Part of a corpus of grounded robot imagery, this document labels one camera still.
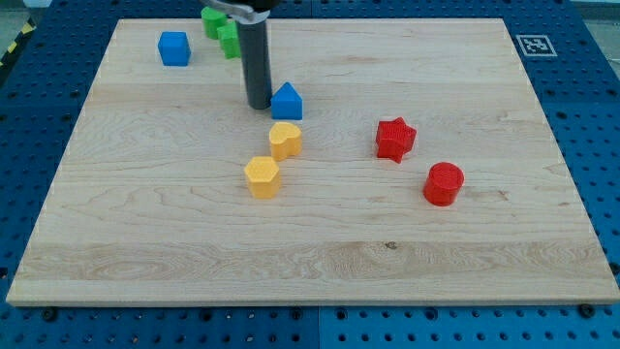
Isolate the yellow heart block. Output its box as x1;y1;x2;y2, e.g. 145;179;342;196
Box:
268;122;302;161

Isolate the blue cube block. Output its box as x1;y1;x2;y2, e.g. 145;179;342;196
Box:
158;31;191;67

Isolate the green block front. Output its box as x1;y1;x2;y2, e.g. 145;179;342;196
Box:
217;21;241;59

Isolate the green block rear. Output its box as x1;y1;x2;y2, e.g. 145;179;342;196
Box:
201;7;228;40

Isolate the red star block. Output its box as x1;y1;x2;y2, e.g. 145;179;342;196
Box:
375;117;418;164

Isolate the yellow hexagon block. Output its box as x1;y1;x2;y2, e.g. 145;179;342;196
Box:
244;156;281;199

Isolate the red cylinder block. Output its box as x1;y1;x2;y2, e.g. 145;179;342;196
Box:
422;162;465;206

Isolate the black bolt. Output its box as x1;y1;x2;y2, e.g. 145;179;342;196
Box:
41;307;58;323
577;303;596;319

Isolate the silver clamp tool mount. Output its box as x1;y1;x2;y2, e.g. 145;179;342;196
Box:
200;0;281;23

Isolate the black bolt left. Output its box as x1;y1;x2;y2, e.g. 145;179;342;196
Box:
41;307;58;323

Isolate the green block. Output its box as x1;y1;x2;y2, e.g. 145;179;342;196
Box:
217;21;241;59
201;7;228;40

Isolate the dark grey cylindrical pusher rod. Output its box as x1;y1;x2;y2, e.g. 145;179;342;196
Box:
236;20;272;110

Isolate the black bolt right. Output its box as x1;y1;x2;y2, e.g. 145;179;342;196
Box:
577;303;596;319

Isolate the blue triangle block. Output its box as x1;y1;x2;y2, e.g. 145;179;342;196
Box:
270;81;303;120

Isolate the wooden board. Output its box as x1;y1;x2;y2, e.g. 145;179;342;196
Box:
7;18;619;307

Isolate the white fiducial marker tag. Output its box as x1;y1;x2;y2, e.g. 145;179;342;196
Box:
516;34;557;57

